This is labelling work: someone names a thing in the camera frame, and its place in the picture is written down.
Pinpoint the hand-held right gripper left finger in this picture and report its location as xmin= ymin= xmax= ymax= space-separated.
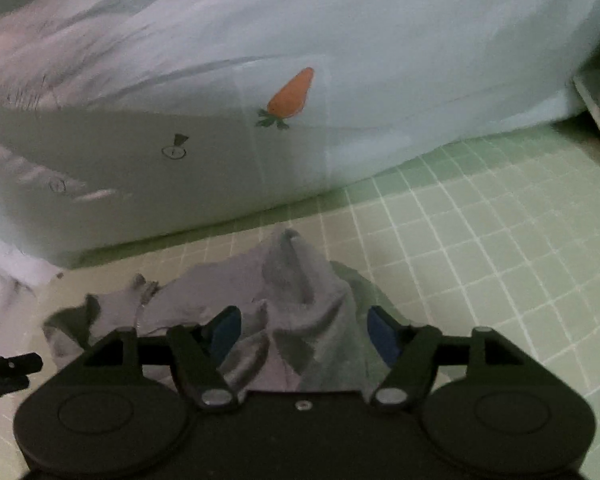
xmin=82 ymin=305 xmax=243 ymax=413

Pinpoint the light blue carrot print quilt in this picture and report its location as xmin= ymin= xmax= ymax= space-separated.
xmin=0 ymin=0 xmax=600 ymax=268

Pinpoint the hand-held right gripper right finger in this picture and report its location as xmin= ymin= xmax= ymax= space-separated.
xmin=366 ymin=304 xmax=527 ymax=415

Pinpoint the green grid mat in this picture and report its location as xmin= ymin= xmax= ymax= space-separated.
xmin=55 ymin=122 xmax=600 ymax=461

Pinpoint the grey garment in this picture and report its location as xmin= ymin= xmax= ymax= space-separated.
xmin=42 ymin=227 xmax=411 ymax=393

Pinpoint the clear plastic bag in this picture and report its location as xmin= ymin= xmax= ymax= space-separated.
xmin=0 ymin=227 xmax=66 ymax=356

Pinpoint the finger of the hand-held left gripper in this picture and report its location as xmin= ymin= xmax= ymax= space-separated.
xmin=0 ymin=351 xmax=44 ymax=392

